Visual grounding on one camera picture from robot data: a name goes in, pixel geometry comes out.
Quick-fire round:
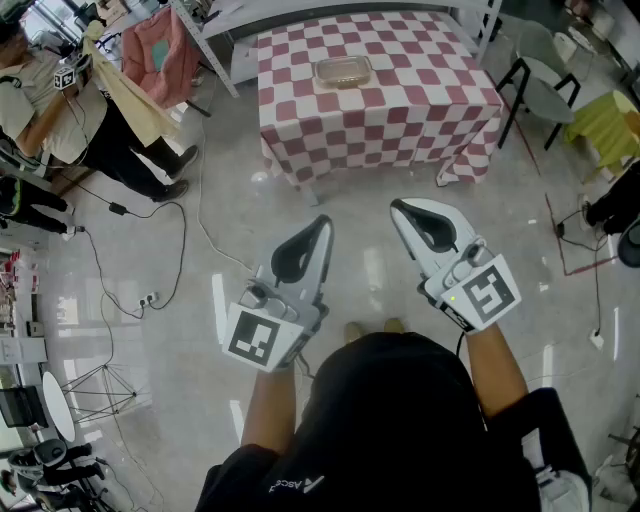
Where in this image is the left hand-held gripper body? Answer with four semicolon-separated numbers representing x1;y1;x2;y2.
219;278;332;374

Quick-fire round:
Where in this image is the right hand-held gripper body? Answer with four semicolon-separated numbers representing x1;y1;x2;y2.
417;234;523;334

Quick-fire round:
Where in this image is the clear plastic food container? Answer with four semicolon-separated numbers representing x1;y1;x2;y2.
313;55;374;91

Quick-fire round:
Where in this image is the person's left forearm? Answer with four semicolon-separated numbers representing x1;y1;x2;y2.
239;367;302;457

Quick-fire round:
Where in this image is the person's right forearm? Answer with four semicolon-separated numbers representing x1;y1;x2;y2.
464;319;530;420

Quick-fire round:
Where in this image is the table with checkered cloth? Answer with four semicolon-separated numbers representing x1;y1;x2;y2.
256;11;504;207

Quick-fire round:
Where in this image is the person's black shirt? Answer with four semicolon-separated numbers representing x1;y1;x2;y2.
194;332;594;512

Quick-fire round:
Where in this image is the black round stool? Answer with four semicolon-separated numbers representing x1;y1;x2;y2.
616;223;640;270

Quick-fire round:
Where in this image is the grey chair with black legs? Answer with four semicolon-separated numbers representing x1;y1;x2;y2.
496;19;582;152

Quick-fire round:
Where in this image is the white grey waist pack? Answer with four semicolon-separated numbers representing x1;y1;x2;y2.
519;429;592;512

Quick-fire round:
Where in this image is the white round side table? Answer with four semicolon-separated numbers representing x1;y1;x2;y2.
41;363;140;444

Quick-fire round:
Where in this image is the wooden cabinet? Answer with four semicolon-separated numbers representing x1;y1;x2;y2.
48;166;97;197

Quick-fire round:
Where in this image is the pale yellow cloth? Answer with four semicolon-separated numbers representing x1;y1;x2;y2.
82;19;181;149

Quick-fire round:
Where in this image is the pink cloth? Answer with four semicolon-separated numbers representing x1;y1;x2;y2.
121;6;202;109

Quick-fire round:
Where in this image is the black laptop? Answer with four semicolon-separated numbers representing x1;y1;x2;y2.
0;384;50;430

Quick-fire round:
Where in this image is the black cable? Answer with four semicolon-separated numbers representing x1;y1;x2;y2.
74;177;188;321
553;208;610;337

